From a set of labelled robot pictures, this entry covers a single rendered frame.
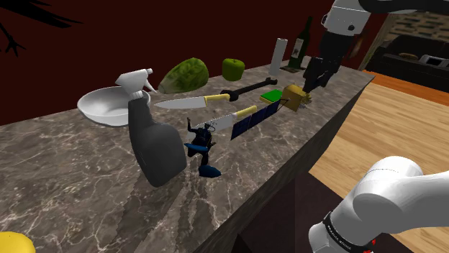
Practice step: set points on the white bowl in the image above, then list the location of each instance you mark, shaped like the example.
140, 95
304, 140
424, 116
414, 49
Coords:
105, 105

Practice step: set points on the grey spray bottle white trigger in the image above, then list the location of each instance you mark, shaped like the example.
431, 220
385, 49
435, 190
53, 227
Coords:
158, 150

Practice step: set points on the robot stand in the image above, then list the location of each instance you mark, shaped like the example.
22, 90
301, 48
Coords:
280, 224

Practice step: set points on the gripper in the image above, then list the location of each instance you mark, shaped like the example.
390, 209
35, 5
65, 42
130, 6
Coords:
334, 47

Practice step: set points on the green lettuce head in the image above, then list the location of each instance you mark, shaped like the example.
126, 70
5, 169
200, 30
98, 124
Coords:
186, 75

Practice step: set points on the black wrench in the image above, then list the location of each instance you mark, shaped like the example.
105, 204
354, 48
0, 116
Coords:
249, 88

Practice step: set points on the yellow round thing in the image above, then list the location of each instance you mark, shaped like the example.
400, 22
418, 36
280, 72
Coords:
14, 243

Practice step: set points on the blue diver figure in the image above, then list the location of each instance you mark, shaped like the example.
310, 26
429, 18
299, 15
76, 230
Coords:
200, 140

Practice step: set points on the dark flat coaster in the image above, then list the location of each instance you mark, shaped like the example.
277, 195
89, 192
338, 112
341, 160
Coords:
288, 69

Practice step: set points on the dark green wine bottle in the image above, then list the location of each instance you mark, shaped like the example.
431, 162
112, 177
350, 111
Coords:
301, 45

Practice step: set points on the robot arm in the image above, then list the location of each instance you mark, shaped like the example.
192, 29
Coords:
386, 196

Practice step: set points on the green and yellow sponge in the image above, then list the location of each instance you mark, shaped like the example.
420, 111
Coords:
273, 95

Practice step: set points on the gold satellite toy blue panels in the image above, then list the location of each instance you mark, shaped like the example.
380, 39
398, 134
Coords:
294, 98

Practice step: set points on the green apple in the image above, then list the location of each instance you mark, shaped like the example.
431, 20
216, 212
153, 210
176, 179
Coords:
233, 69

